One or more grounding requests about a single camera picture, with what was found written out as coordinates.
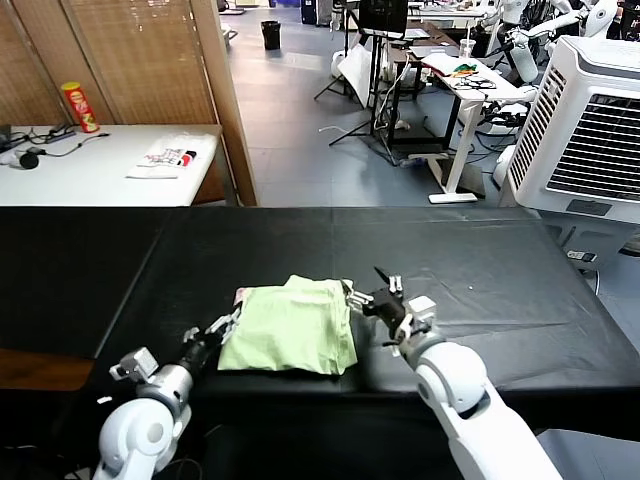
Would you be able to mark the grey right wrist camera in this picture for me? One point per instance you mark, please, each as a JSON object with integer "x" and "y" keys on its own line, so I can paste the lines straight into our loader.
{"x": 421, "y": 312}

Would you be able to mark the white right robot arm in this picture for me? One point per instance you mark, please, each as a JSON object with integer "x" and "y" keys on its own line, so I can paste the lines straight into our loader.
{"x": 465, "y": 400}

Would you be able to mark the white air cooler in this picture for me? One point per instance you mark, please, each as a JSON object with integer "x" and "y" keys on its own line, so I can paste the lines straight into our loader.
{"x": 585, "y": 130}

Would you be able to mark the wooden folding screen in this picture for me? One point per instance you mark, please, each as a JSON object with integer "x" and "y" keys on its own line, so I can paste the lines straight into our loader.
{"x": 140, "y": 60}

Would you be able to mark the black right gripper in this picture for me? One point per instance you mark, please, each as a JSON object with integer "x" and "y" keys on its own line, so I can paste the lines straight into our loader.
{"x": 387, "y": 307}

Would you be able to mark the red chips can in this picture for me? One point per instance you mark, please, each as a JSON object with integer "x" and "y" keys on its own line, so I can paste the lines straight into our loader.
{"x": 81, "y": 107}

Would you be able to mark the white reflector board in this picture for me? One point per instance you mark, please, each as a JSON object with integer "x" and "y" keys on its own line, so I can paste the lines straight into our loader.
{"x": 356, "y": 70}

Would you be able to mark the white side table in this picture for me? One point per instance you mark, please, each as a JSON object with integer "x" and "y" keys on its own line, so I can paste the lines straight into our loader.
{"x": 75, "y": 180}

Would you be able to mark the white standing desk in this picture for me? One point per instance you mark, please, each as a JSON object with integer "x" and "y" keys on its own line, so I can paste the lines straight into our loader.
{"x": 465, "y": 100}

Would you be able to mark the black grey handheld device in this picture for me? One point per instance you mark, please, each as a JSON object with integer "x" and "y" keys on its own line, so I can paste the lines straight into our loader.
{"x": 27, "y": 159}

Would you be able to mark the black table cover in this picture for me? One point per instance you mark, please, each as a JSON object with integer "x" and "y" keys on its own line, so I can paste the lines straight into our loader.
{"x": 450, "y": 325}

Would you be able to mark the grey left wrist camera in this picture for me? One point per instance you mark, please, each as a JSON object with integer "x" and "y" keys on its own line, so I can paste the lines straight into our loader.
{"x": 137, "y": 365}

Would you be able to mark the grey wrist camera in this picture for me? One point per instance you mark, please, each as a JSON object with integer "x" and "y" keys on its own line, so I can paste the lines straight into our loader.
{"x": 421, "y": 312}
{"x": 137, "y": 365}

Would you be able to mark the black monitor on stand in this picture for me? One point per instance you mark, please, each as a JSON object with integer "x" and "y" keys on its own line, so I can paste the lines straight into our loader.
{"x": 382, "y": 15}

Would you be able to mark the colourful cloth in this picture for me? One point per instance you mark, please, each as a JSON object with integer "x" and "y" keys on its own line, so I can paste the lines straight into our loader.
{"x": 465, "y": 69}

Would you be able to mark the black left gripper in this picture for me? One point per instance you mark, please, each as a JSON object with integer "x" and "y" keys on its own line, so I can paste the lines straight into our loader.
{"x": 202, "y": 352}

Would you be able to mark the light green t-shirt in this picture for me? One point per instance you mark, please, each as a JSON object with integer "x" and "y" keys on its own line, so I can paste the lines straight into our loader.
{"x": 290, "y": 330}

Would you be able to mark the white folded printed t-shirt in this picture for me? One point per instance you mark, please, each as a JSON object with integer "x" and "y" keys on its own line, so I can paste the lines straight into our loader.
{"x": 167, "y": 157}

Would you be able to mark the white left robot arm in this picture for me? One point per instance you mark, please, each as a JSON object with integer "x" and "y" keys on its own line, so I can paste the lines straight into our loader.
{"x": 145, "y": 425}

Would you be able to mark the black trash bin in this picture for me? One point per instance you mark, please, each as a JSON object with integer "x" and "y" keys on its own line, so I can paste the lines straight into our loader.
{"x": 271, "y": 35}

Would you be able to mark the white humanoid robot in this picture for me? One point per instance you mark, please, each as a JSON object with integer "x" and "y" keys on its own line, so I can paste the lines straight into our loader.
{"x": 522, "y": 55}

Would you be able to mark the black tripod stand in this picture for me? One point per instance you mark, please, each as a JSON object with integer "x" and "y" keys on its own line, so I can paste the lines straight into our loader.
{"x": 372, "y": 90}

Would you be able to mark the grey laptop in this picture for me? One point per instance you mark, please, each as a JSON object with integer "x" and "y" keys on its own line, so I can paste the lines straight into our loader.
{"x": 435, "y": 51}

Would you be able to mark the plastic cup with straw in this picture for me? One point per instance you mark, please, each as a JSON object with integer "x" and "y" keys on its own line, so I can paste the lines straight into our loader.
{"x": 467, "y": 47}

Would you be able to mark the white floor power strip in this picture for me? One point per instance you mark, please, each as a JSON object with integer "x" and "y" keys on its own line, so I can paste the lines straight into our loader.
{"x": 582, "y": 256}

